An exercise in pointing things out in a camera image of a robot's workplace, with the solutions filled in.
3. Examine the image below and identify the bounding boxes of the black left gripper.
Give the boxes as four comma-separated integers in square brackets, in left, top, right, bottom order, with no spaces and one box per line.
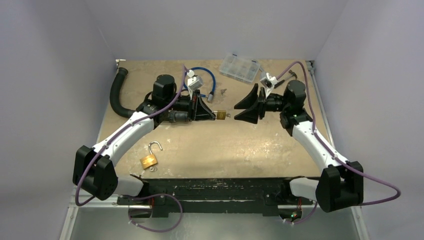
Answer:
[165,89,215,122]

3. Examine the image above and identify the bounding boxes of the small brass padlock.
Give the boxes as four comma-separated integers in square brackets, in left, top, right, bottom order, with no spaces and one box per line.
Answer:
[213,110,231,120]

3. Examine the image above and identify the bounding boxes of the cable lock keys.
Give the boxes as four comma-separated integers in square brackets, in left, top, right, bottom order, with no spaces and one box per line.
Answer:
[220,88,227,96]

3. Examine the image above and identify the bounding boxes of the blue cable lock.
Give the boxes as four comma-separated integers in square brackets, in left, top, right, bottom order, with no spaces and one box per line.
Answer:
[182,66,218,102]

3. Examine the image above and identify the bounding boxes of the large brass padlock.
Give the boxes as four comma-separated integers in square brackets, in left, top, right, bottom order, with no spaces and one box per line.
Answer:
[140,141,163,173]

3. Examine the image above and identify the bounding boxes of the black corrugated drain hose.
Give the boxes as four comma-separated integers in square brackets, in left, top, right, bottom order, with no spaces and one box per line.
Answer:
[109,67,191,124]

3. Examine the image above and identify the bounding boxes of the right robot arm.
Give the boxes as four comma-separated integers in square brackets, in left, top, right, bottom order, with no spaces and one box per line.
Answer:
[233,80,364,213]

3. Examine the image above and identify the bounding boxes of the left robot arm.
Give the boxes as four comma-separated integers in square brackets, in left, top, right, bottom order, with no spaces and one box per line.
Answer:
[72,70,217,205]

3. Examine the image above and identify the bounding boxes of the clear plastic organizer box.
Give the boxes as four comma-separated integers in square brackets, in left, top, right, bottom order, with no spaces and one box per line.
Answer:
[218,53,261,84]

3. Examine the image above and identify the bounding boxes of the small black-handled hammer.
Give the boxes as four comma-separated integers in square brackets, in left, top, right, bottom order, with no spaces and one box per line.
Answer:
[274,70,298,89]

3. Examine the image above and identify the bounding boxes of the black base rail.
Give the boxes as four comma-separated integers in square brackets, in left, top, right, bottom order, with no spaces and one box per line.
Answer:
[117,177,312,218]

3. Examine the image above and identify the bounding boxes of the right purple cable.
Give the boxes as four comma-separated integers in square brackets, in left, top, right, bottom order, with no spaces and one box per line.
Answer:
[274,60,402,226]

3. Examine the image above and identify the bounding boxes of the purple cable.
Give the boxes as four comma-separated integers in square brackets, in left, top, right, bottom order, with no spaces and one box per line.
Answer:
[74,64,193,233]
[274,60,402,226]

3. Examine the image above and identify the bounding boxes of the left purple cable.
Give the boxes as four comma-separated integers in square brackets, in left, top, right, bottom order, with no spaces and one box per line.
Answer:
[74,64,193,233]

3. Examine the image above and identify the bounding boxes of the aluminium frame rail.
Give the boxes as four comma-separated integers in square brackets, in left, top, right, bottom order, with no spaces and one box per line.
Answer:
[60,195,369,240]

